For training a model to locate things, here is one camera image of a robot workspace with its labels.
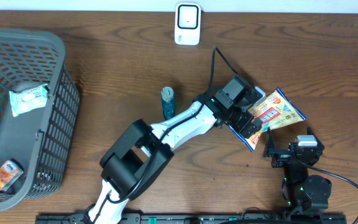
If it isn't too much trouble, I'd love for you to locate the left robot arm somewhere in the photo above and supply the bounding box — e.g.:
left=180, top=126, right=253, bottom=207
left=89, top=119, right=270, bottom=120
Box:
left=86, top=75, right=266, bottom=223

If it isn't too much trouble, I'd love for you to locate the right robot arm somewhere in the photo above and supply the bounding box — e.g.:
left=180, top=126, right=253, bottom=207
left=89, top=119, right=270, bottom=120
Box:
left=263, top=128, right=332, bottom=220

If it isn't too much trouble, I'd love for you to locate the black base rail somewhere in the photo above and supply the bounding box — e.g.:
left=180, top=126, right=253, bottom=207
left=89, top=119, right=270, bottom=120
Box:
left=35, top=212, right=347, bottom=224

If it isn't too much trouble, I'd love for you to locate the white barcode scanner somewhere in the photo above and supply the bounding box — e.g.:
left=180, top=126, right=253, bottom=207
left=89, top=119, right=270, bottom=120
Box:
left=174, top=2, right=201, bottom=45

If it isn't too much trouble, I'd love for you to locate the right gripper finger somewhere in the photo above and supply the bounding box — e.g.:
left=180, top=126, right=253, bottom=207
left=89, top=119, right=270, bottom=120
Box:
left=262, top=128, right=275, bottom=157
left=306, top=126, right=324, bottom=149

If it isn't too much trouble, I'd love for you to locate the yellow snack bag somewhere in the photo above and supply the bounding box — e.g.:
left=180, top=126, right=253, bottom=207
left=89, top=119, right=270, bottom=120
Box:
left=228, top=88, right=306, bottom=152

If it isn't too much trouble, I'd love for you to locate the orange tissue pack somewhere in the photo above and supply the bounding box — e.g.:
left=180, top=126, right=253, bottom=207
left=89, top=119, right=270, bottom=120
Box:
left=0, top=160, right=23, bottom=192

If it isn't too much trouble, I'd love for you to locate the green wet wipes pack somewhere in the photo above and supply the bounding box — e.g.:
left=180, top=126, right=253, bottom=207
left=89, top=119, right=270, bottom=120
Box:
left=9, top=84, right=48, bottom=117

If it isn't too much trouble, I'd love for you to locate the grey plastic shopping basket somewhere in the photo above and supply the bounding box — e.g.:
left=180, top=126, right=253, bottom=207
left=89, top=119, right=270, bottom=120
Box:
left=0, top=28, right=80, bottom=212

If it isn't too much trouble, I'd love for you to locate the blue mouthwash bottle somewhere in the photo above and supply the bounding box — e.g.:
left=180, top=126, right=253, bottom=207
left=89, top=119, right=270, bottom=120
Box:
left=161, top=86, right=175, bottom=120

